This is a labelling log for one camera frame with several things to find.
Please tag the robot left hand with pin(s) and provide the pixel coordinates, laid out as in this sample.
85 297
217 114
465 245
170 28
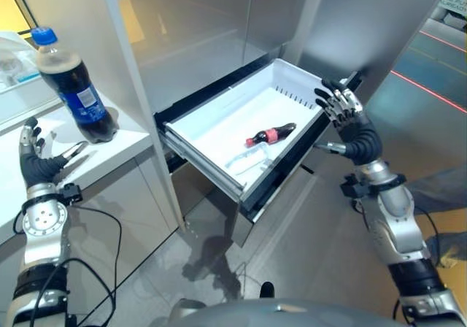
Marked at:
33 166

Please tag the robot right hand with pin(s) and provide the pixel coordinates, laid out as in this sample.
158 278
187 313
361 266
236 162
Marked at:
355 131

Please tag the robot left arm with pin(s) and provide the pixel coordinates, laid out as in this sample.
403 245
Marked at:
40 246

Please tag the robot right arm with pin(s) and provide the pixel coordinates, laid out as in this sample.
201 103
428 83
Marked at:
405 239

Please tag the white refrigerator drawer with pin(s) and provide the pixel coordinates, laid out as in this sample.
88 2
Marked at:
248 130

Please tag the silver refrigerator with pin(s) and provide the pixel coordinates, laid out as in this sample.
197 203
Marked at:
277 42

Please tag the white counter cabinet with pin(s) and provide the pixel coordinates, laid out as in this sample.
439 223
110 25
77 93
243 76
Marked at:
73 173

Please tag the small red-label cola bottle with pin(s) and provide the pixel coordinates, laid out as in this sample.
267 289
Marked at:
271 133

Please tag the large blue-label cola bottle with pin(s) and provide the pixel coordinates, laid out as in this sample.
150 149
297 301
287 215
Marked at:
73 89

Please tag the clear plastic water bottle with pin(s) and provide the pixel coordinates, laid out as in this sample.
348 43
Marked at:
248 159

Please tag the robot silver torso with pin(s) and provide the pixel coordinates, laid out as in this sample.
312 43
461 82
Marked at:
292 312

